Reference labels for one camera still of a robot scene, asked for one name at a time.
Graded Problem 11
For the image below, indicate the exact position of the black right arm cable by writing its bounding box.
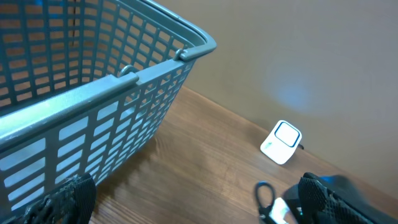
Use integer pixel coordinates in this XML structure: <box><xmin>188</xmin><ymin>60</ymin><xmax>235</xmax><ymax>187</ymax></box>
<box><xmin>254</xmin><ymin>180</ymin><xmax>277</xmax><ymax>218</ymax></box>

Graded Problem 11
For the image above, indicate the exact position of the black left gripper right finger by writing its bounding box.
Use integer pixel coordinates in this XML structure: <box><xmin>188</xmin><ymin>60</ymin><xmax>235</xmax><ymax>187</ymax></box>
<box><xmin>297</xmin><ymin>174</ymin><xmax>397</xmax><ymax>224</ymax></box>

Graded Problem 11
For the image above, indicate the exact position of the white barcode scanner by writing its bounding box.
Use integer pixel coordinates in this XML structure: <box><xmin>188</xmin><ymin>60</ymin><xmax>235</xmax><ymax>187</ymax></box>
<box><xmin>260</xmin><ymin>120</ymin><xmax>302</xmax><ymax>165</ymax></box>

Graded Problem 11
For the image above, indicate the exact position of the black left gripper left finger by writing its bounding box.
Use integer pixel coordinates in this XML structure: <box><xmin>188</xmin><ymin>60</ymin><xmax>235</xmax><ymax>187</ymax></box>
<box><xmin>1</xmin><ymin>173</ymin><xmax>96</xmax><ymax>224</ymax></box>

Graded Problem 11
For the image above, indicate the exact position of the grey plastic basket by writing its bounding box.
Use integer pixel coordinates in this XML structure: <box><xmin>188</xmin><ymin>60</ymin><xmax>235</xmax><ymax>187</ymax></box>
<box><xmin>1</xmin><ymin>0</ymin><xmax>216</xmax><ymax>215</ymax></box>

